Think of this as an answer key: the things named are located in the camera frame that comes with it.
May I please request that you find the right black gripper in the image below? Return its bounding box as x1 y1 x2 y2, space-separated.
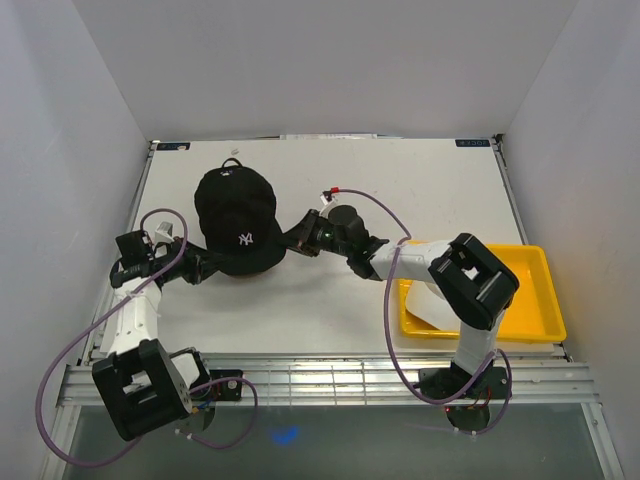
274 211 351 259

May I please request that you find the beige baseball cap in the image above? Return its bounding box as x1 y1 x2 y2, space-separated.
231 270 274 279

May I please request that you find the black NY baseball cap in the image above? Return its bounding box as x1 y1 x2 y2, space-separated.
194 157 286 276

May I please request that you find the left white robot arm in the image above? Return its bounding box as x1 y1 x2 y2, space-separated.
92 230 242 441

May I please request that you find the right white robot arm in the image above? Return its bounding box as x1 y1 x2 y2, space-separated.
281 205 519 401

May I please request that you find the left black corner label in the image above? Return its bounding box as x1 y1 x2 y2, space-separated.
156 142 191 151

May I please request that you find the black corner label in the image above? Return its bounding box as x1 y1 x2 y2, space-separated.
455 139 491 148
156 142 191 151

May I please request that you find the white baseball cap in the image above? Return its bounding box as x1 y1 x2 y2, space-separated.
404 281 459 332

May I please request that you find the right black corner label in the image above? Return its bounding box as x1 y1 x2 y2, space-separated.
455 139 491 148

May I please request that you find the yellow plastic tray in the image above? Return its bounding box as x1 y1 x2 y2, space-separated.
395 244 567 343

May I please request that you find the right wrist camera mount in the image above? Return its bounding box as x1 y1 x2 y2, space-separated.
319 187 340 218

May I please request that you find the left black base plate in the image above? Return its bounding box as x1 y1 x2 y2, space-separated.
205 369 244 402

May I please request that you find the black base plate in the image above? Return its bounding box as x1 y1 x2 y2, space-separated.
414 365 509 400
205 369 244 402

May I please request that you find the aluminium frame rail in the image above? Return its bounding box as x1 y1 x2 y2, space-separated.
55 360 601 407

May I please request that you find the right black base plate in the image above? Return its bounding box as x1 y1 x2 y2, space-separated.
414 365 509 400

